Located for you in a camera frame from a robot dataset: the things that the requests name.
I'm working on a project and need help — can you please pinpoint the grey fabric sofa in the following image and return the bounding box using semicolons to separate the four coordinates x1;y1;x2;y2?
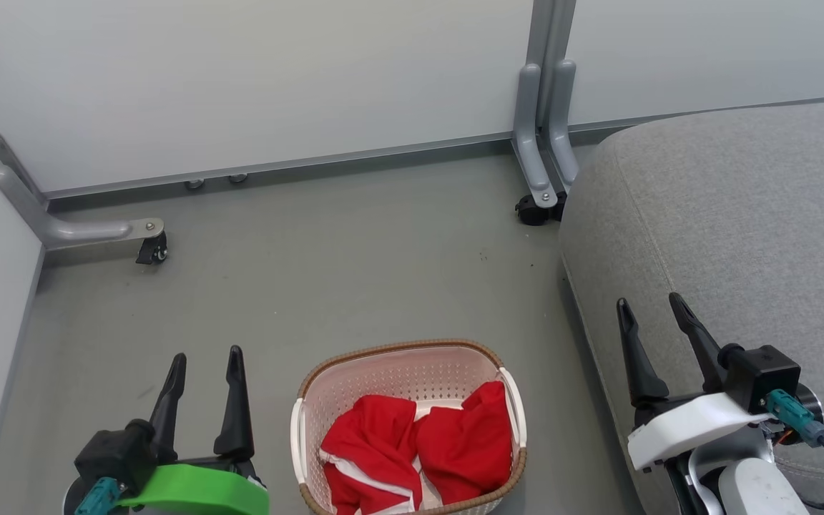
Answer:
559;99;824;515

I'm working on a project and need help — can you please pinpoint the grey partition post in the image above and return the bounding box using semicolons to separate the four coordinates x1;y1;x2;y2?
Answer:
526;0;577;129

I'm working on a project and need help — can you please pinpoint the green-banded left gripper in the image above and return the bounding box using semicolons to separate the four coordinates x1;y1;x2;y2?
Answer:
115;345;270;515

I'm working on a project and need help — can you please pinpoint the red clothing with white stripes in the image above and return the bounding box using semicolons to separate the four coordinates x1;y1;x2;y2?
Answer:
319;381;513;515

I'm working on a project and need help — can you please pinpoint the cream perforated laundry basket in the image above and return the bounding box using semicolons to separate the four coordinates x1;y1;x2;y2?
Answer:
289;338;529;515

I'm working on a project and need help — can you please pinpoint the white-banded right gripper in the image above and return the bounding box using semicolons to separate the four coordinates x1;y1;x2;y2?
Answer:
617;292;778;473

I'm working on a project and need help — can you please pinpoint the black caster wheel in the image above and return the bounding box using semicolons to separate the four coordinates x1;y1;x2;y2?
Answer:
515;192;569;227
135;232;169;265

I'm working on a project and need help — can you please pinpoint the grey curved partition foot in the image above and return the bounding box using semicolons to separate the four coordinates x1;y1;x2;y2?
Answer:
548;59;582;192
512;63;559;210

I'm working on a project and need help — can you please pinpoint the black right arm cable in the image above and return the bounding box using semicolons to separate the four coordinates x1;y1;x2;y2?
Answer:
766;390;824;501

